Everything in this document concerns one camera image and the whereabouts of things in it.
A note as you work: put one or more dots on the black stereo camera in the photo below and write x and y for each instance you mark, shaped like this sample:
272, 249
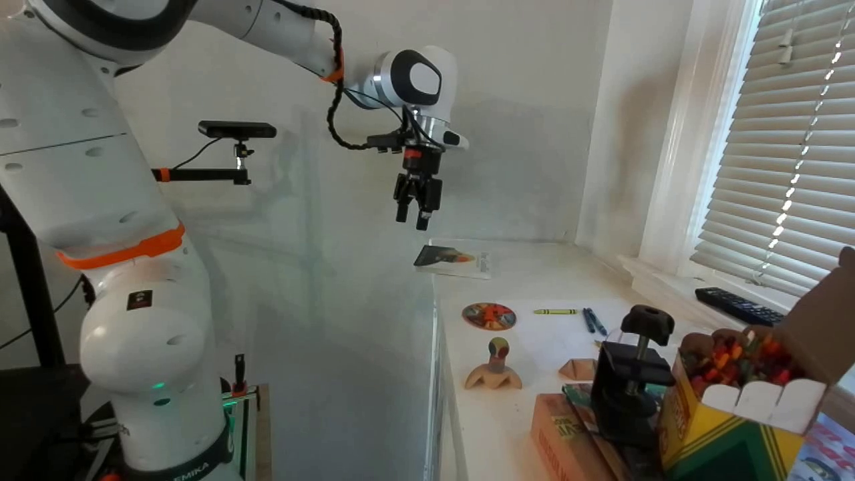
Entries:
237, 130

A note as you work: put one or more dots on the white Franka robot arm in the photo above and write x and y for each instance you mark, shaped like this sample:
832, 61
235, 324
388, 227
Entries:
117, 337

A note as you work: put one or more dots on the bird cover book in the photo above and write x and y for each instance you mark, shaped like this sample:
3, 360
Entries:
444, 257

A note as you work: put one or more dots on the green framed panel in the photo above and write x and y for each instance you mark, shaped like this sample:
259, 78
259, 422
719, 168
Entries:
243, 419

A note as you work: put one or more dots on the wide white window blinds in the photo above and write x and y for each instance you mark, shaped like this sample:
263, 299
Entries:
804, 134

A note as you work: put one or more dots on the round colourful disc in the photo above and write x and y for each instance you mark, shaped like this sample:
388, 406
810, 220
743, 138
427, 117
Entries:
490, 317

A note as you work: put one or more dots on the small bust figurine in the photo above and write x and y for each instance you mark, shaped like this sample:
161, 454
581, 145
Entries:
496, 369

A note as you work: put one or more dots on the black clamp holder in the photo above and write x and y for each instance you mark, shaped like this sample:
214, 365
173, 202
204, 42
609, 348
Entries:
629, 392

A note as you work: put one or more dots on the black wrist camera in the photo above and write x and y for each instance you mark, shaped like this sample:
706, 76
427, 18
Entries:
388, 140

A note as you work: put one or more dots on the yellow green pencil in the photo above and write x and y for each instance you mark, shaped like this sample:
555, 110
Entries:
555, 312

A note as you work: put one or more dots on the dark blue marker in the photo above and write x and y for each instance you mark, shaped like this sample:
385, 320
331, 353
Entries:
595, 323

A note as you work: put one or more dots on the black remote control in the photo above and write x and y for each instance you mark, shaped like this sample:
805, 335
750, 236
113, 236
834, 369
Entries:
739, 307

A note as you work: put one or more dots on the colourful printed box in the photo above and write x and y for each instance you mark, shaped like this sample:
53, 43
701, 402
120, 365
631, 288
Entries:
829, 451

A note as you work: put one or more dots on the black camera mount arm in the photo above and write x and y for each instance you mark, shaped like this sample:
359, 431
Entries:
204, 177

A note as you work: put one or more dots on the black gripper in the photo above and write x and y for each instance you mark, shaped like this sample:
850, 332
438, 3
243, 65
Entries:
422, 186

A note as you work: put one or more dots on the folded wooden block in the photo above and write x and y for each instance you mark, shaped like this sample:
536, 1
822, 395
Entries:
578, 369

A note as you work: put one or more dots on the black metal post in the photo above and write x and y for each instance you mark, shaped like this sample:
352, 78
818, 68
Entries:
30, 284

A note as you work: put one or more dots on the yellow green crayon box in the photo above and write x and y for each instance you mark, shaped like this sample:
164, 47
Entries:
739, 444

